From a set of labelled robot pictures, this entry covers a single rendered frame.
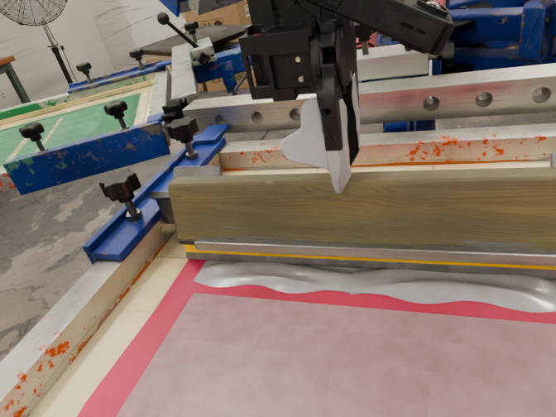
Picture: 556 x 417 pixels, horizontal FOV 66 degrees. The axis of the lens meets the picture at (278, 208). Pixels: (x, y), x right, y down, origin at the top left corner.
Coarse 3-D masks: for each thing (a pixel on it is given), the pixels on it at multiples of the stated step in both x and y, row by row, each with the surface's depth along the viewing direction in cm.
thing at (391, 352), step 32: (352, 320) 39; (384, 320) 38; (416, 320) 38; (448, 320) 37; (480, 320) 36; (512, 320) 36; (544, 320) 35; (352, 352) 36; (384, 352) 36; (416, 352) 35; (448, 352) 34; (480, 352) 34; (512, 352) 33; (544, 352) 33; (352, 384) 34; (384, 384) 33; (416, 384) 33; (448, 384) 32; (480, 384) 32; (512, 384) 31; (544, 384) 31; (352, 416) 32; (384, 416) 31; (416, 416) 31; (448, 416) 30; (480, 416) 30; (512, 416) 29; (544, 416) 29
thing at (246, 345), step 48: (192, 288) 48; (240, 288) 46; (144, 336) 43; (192, 336) 42; (240, 336) 40; (288, 336) 39; (336, 336) 38; (144, 384) 38; (192, 384) 37; (240, 384) 36; (288, 384) 35
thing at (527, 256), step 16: (208, 240) 47; (224, 240) 47; (240, 240) 46; (256, 240) 45; (272, 240) 45; (288, 240) 44; (352, 256) 41; (368, 256) 41; (384, 256) 40; (400, 256) 39; (416, 256) 39; (432, 256) 38; (448, 256) 38; (464, 256) 37; (480, 256) 37; (496, 256) 36; (512, 256) 36; (528, 256) 36; (544, 256) 35
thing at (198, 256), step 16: (192, 256) 51; (208, 256) 50; (224, 256) 49; (240, 256) 49; (256, 256) 48; (272, 256) 47; (288, 256) 46; (448, 272) 41; (464, 272) 40; (480, 272) 40; (496, 272) 39; (512, 272) 39; (528, 272) 38; (544, 272) 38
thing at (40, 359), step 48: (240, 144) 70; (384, 144) 60; (432, 144) 57; (480, 144) 55; (528, 144) 54; (144, 240) 52; (96, 288) 45; (48, 336) 41; (0, 384) 37; (48, 384) 39
